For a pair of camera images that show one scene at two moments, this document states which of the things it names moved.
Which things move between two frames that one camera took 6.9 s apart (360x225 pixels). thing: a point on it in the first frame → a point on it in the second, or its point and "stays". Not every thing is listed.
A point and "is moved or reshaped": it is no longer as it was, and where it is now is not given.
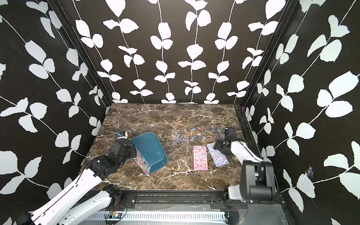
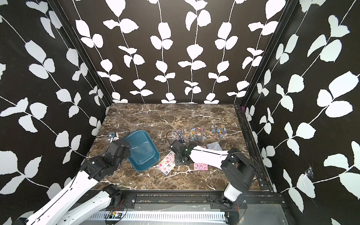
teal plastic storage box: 148,144 is moved or reshaped
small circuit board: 113,215 stays
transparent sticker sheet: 217,131 stays
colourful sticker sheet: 142,162 → 168,163
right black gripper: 218,144 → 177,162
